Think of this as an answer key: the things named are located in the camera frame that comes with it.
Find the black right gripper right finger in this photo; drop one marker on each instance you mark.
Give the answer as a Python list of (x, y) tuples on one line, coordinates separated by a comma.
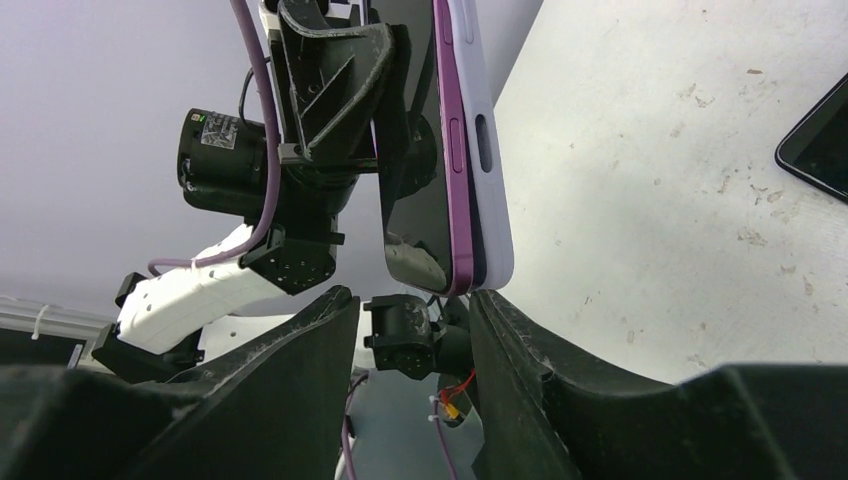
[(551, 410)]

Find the purple phone black screen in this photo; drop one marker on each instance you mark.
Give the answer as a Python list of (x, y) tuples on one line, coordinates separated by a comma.
[(427, 234)]

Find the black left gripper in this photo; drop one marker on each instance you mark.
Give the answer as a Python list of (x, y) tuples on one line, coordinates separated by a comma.
[(329, 76)]

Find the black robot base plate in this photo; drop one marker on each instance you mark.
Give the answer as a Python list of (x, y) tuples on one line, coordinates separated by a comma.
[(18, 348)]

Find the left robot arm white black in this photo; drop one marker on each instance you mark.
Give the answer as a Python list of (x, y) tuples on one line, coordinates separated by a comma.
[(286, 243)]

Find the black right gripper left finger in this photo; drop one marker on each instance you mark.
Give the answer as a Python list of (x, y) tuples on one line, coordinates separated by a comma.
[(272, 408)]

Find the lilac silicone phone case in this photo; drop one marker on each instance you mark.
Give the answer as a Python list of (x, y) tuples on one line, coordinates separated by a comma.
[(492, 235)]

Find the aluminium table frame rail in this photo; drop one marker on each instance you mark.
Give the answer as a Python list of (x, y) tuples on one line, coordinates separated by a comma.
[(37, 319)]

